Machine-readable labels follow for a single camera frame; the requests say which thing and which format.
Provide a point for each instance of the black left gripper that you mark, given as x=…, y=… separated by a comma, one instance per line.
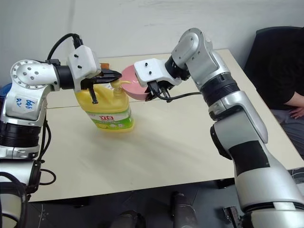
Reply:
x=95, y=80

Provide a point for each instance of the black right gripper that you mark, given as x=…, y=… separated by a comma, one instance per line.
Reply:
x=164, y=85

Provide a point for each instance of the pink bowl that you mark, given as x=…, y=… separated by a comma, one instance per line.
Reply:
x=135, y=92

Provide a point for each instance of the yellow pump detergent bottle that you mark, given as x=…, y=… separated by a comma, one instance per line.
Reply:
x=111, y=114

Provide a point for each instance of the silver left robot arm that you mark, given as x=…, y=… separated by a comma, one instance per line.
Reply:
x=26, y=76

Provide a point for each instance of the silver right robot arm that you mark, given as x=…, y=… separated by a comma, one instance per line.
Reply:
x=249, y=118

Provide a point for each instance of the person's bare hand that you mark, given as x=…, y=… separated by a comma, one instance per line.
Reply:
x=297, y=112

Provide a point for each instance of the small orange object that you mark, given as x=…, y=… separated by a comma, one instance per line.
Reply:
x=105, y=66

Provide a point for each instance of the white handwritten label sticker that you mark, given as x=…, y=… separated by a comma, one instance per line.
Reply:
x=26, y=102

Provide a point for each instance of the seated person in black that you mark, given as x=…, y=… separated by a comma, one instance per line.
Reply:
x=261, y=59

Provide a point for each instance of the dark rounded shape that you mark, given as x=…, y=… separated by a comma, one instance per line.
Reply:
x=131, y=219

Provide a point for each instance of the person's black shirt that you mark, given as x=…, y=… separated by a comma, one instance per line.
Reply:
x=297, y=99

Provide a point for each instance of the person's grey trousers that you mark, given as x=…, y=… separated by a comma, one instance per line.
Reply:
x=292, y=133

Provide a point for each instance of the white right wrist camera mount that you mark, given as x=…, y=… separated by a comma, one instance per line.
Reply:
x=152, y=71

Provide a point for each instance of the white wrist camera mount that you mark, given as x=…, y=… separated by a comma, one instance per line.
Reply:
x=83, y=61
x=152, y=71

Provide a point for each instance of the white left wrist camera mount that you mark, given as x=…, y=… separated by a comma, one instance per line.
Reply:
x=83, y=61

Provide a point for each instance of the black table bracket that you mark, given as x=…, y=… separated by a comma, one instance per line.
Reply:
x=82, y=202
x=224, y=183

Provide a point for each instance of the black metal bracket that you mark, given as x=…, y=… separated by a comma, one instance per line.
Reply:
x=232, y=212

